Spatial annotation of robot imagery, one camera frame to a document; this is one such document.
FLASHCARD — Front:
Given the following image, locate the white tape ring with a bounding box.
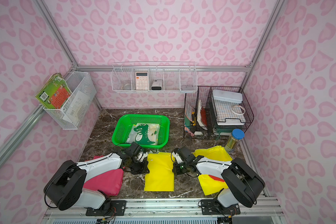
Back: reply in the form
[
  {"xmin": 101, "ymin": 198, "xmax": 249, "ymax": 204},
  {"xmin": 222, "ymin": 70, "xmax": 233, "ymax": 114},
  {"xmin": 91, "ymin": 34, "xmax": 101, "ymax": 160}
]
[{"xmin": 231, "ymin": 105, "xmax": 246, "ymax": 116}]

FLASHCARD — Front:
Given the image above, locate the black wire file rack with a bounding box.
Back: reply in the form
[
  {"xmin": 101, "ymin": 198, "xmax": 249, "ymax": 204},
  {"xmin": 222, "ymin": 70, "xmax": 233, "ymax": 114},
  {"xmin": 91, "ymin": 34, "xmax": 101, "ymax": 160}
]
[{"xmin": 183, "ymin": 86, "xmax": 212, "ymax": 139}]

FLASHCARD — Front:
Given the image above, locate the blue lid pencil jar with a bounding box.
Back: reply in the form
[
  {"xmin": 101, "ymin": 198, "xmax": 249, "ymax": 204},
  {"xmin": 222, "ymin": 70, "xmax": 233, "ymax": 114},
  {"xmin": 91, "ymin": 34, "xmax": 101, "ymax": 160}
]
[{"xmin": 225, "ymin": 129, "xmax": 245, "ymax": 153}]

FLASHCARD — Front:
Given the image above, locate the white wire wall shelf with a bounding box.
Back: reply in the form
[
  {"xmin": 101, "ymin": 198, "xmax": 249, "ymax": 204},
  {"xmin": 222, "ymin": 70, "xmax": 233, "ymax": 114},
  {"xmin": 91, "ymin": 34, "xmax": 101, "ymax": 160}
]
[{"xmin": 111, "ymin": 62, "xmax": 198, "ymax": 93}]

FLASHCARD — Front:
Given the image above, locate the white plastic box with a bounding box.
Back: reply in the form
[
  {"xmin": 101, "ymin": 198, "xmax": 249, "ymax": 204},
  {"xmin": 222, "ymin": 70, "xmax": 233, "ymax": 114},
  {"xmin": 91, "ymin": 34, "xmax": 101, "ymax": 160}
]
[{"xmin": 212, "ymin": 89, "xmax": 243, "ymax": 104}]

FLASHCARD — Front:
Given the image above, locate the plain yellow raincoat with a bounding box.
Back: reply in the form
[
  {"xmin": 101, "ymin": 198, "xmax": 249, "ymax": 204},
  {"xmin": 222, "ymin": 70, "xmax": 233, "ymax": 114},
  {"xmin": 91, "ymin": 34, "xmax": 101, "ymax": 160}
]
[{"xmin": 144, "ymin": 152, "xmax": 175, "ymax": 192}]

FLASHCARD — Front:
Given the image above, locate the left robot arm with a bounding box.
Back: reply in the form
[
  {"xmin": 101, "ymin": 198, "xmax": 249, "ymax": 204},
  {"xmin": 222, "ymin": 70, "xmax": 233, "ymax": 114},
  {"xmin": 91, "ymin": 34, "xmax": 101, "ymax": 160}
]
[{"xmin": 43, "ymin": 143, "xmax": 149, "ymax": 211}]

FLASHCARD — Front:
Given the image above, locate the small grey device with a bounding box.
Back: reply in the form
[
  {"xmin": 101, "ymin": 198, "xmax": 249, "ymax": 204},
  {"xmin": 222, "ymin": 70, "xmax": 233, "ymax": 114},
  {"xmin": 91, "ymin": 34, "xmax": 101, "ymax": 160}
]
[{"xmin": 151, "ymin": 80, "xmax": 164, "ymax": 91}]

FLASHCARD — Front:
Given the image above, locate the white dinosaur print raincoat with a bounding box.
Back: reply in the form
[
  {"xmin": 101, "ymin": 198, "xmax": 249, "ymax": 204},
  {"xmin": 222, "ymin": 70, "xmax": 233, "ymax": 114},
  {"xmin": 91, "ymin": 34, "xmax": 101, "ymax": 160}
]
[{"xmin": 126, "ymin": 123, "xmax": 160, "ymax": 145}]

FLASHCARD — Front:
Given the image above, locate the white calculator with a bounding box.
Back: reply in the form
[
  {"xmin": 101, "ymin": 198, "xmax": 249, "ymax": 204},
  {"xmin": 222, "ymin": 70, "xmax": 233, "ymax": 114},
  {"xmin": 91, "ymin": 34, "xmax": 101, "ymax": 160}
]
[{"xmin": 135, "ymin": 72, "xmax": 149, "ymax": 91}]

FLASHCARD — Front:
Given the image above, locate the green and red booklet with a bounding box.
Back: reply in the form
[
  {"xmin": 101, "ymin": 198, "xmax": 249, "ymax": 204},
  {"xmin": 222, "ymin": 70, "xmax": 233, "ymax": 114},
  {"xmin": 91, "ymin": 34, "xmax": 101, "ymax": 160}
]
[{"xmin": 35, "ymin": 73, "xmax": 72, "ymax": 109}]

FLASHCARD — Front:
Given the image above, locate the green plastic basket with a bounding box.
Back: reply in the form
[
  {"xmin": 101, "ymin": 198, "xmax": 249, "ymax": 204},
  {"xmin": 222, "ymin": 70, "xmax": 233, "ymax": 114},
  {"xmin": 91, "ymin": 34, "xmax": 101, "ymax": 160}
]
[{"xmin": 112, "ymin": 114, "xmax": 170, "ymax": 150}]

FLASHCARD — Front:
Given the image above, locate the white wire wall basket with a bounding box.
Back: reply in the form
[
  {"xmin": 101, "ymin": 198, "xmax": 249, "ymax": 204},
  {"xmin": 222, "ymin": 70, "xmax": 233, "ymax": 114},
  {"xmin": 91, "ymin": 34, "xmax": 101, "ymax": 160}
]
[{"xmin": 44, "ymin": 71, "xmax": 97, "ymax": 130}]

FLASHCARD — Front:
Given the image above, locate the yellow duck face raincoat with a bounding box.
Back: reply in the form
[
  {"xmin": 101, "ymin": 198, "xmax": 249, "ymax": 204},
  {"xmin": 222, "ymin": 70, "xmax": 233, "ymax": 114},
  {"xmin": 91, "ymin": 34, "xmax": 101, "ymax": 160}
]
[{"xmin": 193, "ymin": 146, "xmax": 232, "ymax": 196}]

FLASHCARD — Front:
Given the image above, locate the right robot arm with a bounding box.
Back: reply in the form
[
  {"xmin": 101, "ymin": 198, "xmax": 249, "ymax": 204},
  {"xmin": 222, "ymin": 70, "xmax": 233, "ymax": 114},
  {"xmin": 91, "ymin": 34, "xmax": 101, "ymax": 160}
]
[{"xmin": 171, "ymin": 147, "xmax": 266, "ymax": 208}]

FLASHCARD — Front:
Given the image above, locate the pink raincoat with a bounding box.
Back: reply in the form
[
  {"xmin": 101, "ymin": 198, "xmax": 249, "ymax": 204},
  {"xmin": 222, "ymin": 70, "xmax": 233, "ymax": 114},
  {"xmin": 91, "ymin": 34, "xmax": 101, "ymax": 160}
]
[{"xmin": 78, "ymin": 153, "xmax": 124, "ymax": 196}]

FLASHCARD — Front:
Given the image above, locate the black wire tray stack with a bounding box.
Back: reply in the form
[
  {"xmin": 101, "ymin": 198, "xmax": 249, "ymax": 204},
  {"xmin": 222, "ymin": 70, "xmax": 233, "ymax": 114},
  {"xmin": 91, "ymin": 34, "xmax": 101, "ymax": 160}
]
[{"xmin": 208, "ymin": 86, "xmax": 254, "ymax": 138}]

